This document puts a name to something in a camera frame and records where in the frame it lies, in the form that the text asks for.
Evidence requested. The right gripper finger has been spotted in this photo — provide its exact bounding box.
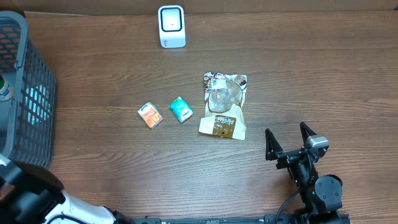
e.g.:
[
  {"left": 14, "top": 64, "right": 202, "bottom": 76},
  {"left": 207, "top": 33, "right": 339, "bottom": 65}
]
[
  {"left": 300, "top": 122, "right": 317, "bottom": 145},
  {"left": 265, "top": 128, "right": 283, "bottom": 161}
]

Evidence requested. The brown white snack bag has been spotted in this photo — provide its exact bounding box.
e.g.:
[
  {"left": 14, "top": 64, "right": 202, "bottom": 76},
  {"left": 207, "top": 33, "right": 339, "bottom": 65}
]
[{"left": 199, "top": 72, "right": 248, "bottom": 140}]

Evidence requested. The teal tissue pack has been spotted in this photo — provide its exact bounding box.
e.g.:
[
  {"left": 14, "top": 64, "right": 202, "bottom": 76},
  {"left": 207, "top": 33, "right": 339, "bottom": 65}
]
[{"left": 169, "top": 96, "right": 194, "bottom": 123}]

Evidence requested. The orange tissue pack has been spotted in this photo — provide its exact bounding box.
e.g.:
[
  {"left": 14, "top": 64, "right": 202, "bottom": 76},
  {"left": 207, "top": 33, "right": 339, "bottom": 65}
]
[{"left": 137, "top": 102, "right": 163, "bottom": 129}]

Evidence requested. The green capped plastic bottle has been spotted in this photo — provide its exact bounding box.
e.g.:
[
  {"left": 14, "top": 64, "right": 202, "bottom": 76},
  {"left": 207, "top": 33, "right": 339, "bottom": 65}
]
[{"left": 0, "top": 76, "right": 14, "bottom": 101}]

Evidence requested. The long teal wipes pack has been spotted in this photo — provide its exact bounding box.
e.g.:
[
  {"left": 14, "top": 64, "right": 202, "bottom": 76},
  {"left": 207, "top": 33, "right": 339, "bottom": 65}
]
[{"left": 24, "top": 85, "right": 52, "bottom": 124}]

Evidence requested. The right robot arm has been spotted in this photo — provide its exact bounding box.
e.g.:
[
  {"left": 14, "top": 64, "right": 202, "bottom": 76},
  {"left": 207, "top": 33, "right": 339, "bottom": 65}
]
[{"left": 264, "top": 122, "right": 351, "bottom": 224}]

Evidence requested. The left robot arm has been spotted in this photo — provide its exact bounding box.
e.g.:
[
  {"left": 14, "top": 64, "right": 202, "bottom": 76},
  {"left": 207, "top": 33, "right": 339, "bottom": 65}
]
[{"left": 1, "top": 155, "right": 132, "bottom": 224}]

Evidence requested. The white barcode scanner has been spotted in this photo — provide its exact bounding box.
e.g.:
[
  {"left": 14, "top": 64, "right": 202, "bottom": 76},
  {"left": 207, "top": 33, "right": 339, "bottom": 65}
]
[{"left": 158, "top": 5, "right": 187, "bottom": 49}]

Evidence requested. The grey plastic mesh basket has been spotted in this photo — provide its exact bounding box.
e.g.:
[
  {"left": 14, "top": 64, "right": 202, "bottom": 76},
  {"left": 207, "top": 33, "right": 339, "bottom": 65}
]
[{"left": 1, "top": 11, "right": 57, "bottom": 168}]

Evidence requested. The right black cable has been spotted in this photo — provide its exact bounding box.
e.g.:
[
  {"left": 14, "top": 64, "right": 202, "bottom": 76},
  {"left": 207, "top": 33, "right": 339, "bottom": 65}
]
[{"left": 274, "top": 186, "right": 304, "bottom": 224}]

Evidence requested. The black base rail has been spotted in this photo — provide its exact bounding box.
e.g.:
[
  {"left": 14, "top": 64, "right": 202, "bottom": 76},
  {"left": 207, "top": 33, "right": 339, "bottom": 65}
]
[{"left": 131, "top": 214, "right": 351, "bottom": 224}]

